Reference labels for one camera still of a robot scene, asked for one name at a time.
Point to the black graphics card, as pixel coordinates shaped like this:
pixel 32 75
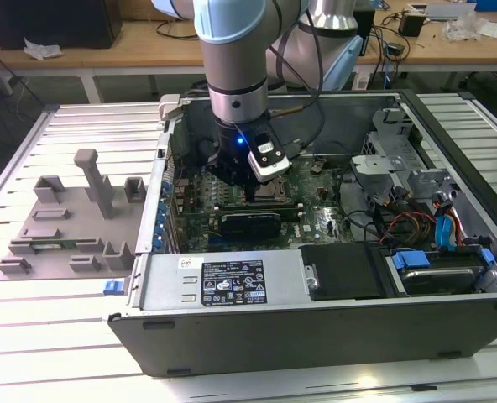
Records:
pixel 250 226

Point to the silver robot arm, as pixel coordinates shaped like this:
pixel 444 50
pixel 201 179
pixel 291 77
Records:
pixel 236 63

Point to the open black PC case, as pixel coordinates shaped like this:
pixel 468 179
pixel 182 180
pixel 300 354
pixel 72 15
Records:
pixel 315 336

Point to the crumpled white plastic wrap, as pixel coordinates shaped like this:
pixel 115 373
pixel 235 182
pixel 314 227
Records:
pixel 43 48

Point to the grey parts rack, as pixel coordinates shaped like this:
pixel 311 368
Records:
pixel 76 235

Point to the clear plastic bags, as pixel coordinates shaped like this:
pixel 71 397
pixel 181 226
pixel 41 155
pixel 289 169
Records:
pixel 462 27

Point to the black plastic drive cover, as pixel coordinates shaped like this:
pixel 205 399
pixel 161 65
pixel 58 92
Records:
pixel 341 273

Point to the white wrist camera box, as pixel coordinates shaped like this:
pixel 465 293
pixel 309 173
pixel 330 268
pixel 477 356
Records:
pixel 271 170

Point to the small black adapter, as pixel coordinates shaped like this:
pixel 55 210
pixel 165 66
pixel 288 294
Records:
pixel 395 49

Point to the hard disk in blue carrier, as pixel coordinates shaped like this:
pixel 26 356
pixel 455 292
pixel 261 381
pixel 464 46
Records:
pixel 437 279

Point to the silver metal drive cage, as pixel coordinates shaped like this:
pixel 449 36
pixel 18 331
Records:
pixel 383 168

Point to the silver power supply unit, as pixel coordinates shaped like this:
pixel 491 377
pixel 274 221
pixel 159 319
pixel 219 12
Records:
pixel 168 285

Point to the small blue plastic clip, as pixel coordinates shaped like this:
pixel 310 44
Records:
pixel 113 287

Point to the black power adapter box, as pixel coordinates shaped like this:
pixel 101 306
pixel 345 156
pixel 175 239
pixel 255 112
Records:
pixel 410 24

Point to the black RAM slot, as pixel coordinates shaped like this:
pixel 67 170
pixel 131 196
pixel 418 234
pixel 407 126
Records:
pixel 269 205
pixel 252 208

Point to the black computer tower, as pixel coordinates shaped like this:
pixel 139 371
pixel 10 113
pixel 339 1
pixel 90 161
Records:
pixel 51 21

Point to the wooden desk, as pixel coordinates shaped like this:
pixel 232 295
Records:
pixel 106 59

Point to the CPU socket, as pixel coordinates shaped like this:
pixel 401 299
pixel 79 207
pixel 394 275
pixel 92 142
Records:
pixel 285 200

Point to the green motherboard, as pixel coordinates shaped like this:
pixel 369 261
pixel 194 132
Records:
pixel 315 210

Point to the green RAM stick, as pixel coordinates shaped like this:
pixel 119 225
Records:
pixel 49 245

